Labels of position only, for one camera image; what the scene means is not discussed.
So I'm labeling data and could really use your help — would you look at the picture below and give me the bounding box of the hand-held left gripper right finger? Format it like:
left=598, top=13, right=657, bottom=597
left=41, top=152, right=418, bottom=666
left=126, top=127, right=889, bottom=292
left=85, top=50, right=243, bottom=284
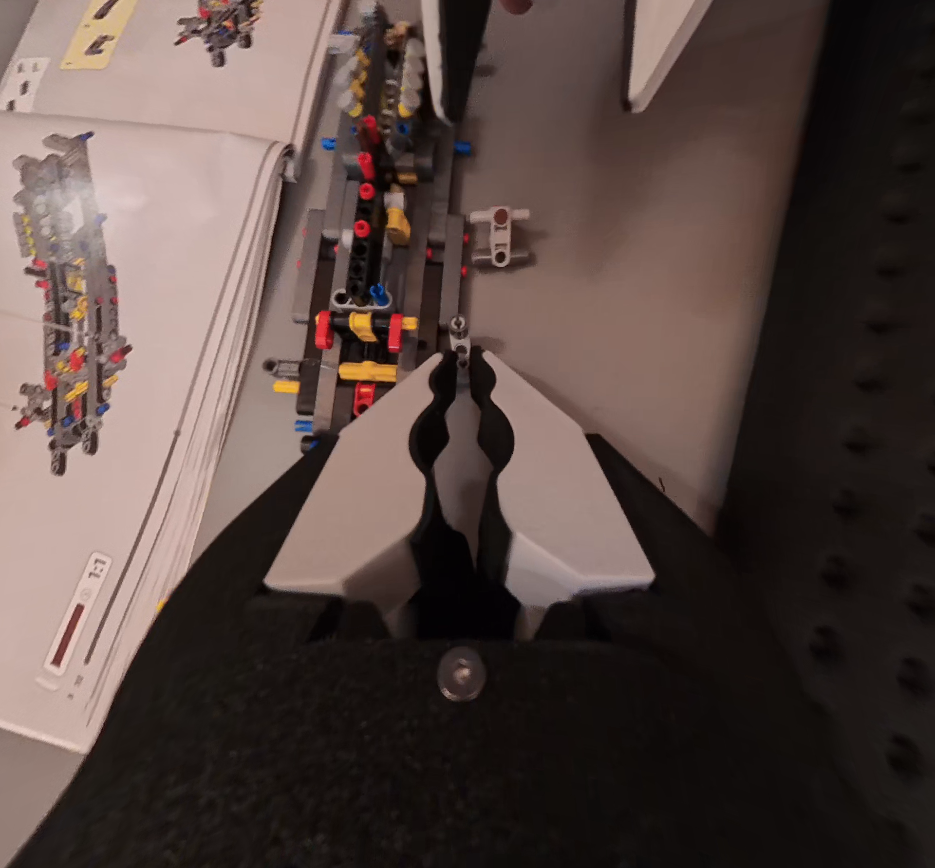
left=469, top=348, right=657, bottom=641

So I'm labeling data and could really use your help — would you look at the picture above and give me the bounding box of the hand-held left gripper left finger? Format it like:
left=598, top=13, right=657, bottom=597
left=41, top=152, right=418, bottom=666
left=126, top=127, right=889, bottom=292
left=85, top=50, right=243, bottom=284
left=263, top=351, right=457, bottom=639

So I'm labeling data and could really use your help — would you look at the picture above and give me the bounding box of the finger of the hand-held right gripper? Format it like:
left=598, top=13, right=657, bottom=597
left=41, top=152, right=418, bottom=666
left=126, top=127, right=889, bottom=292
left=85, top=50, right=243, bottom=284
left=415, top=0, right=501, bottom=128
left=623, top=0, right=762, bottom=114

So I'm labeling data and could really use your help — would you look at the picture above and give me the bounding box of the light grey lego connector assembly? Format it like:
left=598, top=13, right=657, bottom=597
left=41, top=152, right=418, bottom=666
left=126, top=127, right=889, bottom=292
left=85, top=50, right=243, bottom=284
left=467, top=205, right=533, bottom=269

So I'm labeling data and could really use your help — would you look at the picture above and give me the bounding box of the lego technic car chassis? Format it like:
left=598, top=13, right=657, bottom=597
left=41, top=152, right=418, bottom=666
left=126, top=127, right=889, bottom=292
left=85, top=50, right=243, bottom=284
left=263, top=0, right=473, bottom=454

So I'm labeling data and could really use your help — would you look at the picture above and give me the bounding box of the lego instruction booklet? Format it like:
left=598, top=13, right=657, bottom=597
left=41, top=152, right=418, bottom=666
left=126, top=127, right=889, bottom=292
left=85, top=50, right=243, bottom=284
left=0, top=0, right=368, bottom=754

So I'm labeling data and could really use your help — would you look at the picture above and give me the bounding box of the black perforated board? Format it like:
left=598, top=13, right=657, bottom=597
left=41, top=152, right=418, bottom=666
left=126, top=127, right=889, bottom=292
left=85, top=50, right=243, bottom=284
left=719, top=0, right=935, bottom=868

